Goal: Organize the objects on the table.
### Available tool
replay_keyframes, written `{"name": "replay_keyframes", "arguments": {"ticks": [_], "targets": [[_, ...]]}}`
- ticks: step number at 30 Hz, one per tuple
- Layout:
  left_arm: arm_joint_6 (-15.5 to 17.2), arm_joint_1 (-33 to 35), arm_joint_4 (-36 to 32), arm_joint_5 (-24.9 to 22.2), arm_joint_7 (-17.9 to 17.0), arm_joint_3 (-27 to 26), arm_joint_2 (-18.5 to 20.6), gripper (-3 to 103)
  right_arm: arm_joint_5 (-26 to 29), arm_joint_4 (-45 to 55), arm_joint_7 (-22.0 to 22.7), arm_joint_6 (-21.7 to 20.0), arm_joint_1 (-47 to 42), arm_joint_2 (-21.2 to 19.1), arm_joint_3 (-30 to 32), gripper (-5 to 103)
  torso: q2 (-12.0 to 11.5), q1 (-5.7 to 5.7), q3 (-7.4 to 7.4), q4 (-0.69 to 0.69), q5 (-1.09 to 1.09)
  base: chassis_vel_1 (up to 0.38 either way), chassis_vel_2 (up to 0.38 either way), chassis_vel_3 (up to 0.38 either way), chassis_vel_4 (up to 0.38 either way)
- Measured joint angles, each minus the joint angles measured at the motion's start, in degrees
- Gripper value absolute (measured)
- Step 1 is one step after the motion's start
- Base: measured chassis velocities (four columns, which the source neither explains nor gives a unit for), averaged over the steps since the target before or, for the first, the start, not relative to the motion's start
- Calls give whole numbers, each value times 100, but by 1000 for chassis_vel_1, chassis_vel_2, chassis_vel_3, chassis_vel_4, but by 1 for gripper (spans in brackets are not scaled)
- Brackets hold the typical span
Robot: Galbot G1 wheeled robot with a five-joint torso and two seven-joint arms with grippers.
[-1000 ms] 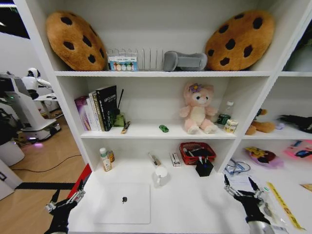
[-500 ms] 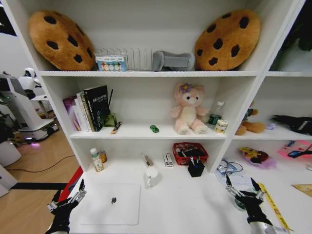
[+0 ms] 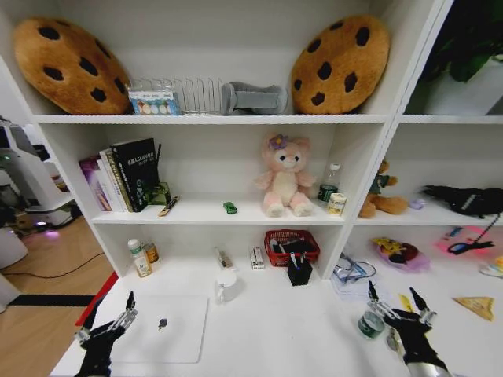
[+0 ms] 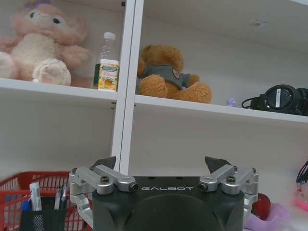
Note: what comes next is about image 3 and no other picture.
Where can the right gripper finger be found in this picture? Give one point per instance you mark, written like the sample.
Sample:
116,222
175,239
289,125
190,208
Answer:
375,298
421,304

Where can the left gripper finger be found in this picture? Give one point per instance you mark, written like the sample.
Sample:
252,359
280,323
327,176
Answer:
129,304
87,324

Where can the green tape roll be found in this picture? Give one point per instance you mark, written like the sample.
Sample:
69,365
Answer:
369,326

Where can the white bottle green cap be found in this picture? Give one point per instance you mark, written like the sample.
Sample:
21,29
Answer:
139,261

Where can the black floor strip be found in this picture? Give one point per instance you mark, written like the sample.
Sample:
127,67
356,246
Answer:
47,300

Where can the silver laptop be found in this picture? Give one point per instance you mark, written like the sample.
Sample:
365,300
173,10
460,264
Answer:
169,334

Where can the yellow toy in purple wrap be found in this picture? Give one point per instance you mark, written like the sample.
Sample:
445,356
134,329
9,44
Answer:
399,251

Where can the amber bottle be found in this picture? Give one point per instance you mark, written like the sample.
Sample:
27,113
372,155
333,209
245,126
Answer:
152,255

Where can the black blue goggles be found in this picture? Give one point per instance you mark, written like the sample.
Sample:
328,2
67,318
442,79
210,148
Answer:
461,247

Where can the pink package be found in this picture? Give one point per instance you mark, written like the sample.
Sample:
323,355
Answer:
456,235

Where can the black pen holder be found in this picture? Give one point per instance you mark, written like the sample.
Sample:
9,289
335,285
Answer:
300,275

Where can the yellow white toy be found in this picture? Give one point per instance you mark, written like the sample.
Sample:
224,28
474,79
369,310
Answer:
493,269

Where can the white pen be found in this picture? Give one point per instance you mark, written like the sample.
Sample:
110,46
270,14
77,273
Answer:
292,260

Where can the small lilac object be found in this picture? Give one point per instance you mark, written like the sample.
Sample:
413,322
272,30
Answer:
417,203

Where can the white mug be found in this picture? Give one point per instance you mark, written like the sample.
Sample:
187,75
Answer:
230,286

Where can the small yellow white can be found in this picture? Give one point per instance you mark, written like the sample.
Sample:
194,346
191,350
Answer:
336,204

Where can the brown teddy bear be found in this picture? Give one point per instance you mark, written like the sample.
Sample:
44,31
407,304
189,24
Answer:
379,196

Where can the small brown white box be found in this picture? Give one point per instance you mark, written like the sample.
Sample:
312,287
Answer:
225,258

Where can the brown gold pen case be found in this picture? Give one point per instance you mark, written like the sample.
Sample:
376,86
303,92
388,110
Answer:
169,206

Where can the red plastic basket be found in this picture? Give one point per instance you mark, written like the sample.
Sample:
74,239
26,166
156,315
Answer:
275,257

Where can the green glass bottle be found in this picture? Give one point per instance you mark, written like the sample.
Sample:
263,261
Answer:
159,194

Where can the black fabric bag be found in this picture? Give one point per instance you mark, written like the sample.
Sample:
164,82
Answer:
467,200

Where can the cream spine book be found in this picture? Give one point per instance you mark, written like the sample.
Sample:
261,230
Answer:
118,184

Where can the white book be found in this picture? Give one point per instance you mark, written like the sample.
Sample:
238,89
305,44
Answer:
107,184

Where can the clear water bottle green label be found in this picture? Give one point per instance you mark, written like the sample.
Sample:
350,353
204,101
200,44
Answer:
328,184

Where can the purple book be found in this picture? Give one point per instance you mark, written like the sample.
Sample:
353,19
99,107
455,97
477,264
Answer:
92,180

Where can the black book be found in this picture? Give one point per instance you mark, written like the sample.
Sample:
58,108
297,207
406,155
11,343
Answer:
135,169

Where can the green toy car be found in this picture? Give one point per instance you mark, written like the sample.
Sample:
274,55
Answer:
230,207

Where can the pink plush fox toy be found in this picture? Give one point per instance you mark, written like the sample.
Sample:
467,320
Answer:
285,180

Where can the white robot machine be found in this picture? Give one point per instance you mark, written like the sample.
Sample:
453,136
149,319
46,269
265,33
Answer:
31,176

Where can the blue box with coloured dots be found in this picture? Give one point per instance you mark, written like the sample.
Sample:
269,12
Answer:
155,103

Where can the white plant pot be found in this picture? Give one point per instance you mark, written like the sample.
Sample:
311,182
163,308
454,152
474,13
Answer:
448,98

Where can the white shelf unit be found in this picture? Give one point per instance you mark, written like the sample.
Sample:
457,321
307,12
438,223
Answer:
236,119

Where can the brown cookie plush pillow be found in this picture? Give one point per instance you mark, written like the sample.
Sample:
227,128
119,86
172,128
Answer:
342,63
67,59

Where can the green leafy plant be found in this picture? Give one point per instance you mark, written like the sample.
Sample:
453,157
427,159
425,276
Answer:
467,35

